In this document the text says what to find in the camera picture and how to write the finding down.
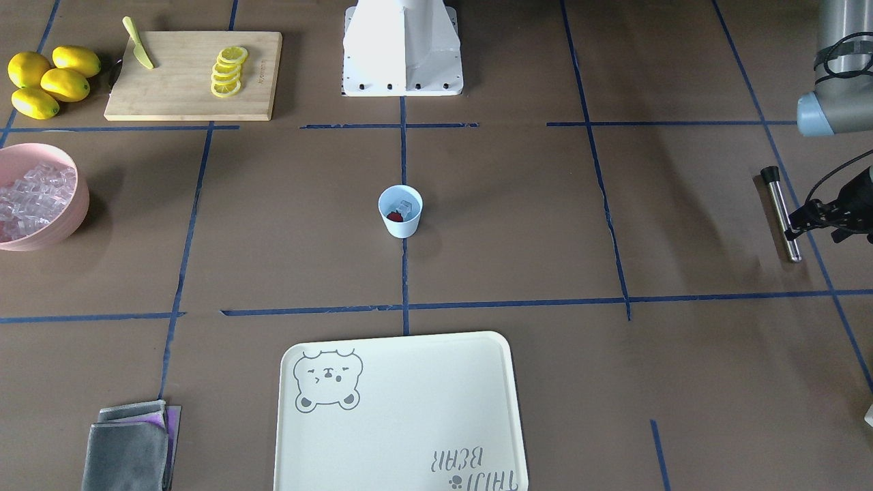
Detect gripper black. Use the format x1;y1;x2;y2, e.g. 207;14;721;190
784;167;872;243

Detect steel muddler black tip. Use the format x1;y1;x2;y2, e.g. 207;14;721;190
760;166;802;263

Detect light blue cup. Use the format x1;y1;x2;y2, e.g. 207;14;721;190
378;185;424;239

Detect red strawberry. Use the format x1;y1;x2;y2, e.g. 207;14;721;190
385;209;406;223

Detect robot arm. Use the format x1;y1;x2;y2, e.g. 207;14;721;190
784;1;872;243

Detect pink bowl of ice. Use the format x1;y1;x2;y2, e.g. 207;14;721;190
1;143;90;251

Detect cream bear tray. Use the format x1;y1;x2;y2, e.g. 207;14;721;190
272;331;529;490

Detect lemon slices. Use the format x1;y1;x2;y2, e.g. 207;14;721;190
210;46;249;98

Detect bamboo cutting board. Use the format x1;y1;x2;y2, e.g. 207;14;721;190
104;31;283;121

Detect yellow-green knife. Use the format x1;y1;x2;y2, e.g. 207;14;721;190
122;16;155;70

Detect grey folded cloth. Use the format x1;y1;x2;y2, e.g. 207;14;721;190
81;399;183;490

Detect yellow lemon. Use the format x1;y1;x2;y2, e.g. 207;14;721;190
7;52;52;88
52;46;101;78
40;68;91;102
10;87;60;120

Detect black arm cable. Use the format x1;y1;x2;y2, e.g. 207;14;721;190
805;34;873;205

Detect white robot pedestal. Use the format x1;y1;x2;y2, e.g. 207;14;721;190
341;1;464;98

